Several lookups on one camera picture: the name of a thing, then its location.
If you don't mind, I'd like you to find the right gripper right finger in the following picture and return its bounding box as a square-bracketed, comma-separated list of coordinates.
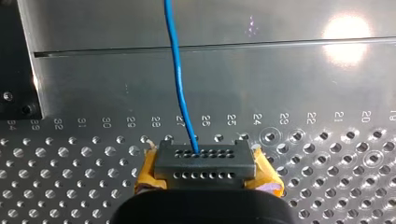
[244, 146, 285, 199]

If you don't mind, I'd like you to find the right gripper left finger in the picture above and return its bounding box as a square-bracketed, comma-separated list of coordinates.
[134, 140, 168, 196]

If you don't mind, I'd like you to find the blue cable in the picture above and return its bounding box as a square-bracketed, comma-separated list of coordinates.
[153, 0, 257, 190]

